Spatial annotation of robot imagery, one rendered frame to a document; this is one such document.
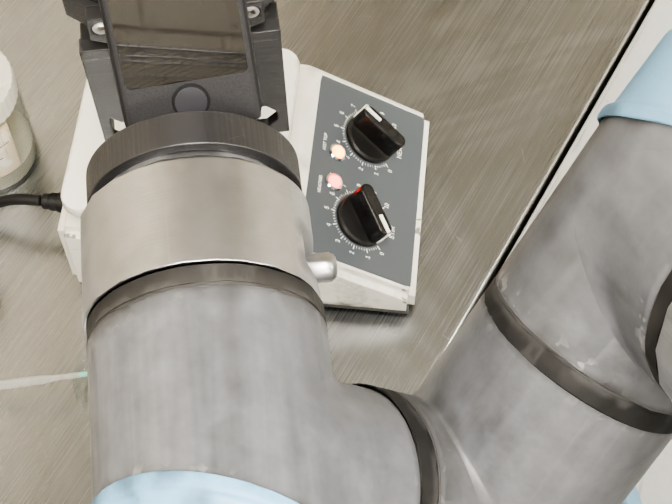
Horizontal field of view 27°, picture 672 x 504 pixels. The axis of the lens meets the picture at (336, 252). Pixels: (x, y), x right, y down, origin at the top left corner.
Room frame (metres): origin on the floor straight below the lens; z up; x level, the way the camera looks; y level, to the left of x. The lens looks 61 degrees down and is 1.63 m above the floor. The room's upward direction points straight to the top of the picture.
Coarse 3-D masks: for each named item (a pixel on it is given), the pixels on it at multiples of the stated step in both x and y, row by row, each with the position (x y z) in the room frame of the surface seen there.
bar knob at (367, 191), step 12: (360, 192) 0.41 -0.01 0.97; (372, 192) 0.41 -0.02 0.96; (348, 204) 0.41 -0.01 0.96; (360, 204) 0.40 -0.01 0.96; (372, 204) 0.40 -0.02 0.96; (348, 216) 0.40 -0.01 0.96; (360, 216) 0.40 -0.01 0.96; (372, 216) 0.39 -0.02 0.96; (384, 216) 0.40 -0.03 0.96; (348, 228) 0.39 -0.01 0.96; (360, 228) 0.39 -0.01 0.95; (372, 228) 0.39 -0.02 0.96; (384, 228) 0.39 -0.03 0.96; (360, 240) 0.39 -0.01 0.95; (372, 240) 0.39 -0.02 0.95
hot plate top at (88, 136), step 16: (288, 64) 0.48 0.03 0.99; (288, 80) 0.47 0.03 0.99; (288, 96) 0.46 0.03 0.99; (80, 112) 0.45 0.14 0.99; (96, 112) 0.45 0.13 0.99; (272, 112) 0.45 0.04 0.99; (288, 112) 0.45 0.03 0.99; (80, 128) 0.44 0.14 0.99; (96, 128) 0.44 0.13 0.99; (80, 144) 0.43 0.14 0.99; (96, 144) 0.43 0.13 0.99; (80, 160) 0.42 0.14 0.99; (64, 176) 0.41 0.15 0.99; (80, 176) 0.41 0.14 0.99; (64, 192) 0.40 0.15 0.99; (80, 192) 0.40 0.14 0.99; (64, 208) 0.39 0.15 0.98; (80, 208) 0.39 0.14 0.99
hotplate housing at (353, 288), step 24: (312, 72) 0.49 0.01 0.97; (312, 96) 0.47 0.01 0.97; (312, 120) 0.46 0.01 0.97; (72, 216) 0.39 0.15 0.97; (72, 240) 0.38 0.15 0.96; (72, 264) 0.38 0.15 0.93; (336, 288) 0.36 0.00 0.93; (360, 288) 0.36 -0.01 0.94; (384, 288) 0.37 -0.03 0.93; (408, 288) 0.37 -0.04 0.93
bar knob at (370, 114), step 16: (368, 112) 0.46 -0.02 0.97; (352, 128) 0.46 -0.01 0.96; (368, 128) 0.46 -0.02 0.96; (384, 128) 0.45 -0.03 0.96; (352, 144) 0.45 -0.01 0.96; (368, 144) 0.45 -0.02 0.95; (384, 144) 0.45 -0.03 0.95; (400, 144) 0.45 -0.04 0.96; (368, 160) 0.44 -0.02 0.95; (384, 160) 0.44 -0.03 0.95
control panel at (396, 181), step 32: (320, 96) 0.47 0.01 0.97; (352, 96) 0.48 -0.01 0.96; (320, 128) 0.45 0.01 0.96; (416, 128) 0.47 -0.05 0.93; (320, 160) 0.43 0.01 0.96; (352, 160) 0.44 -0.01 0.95; (416, 160) 0.45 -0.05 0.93; (320, 192) 0.41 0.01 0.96; (352, 192) 0.42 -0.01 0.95; (384, 192) 0.42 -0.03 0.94; (416, 192) 0.43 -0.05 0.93; (320, 224) 0.39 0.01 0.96; (352, 256) 0.38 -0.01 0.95; (384, 256) 0.38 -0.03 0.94
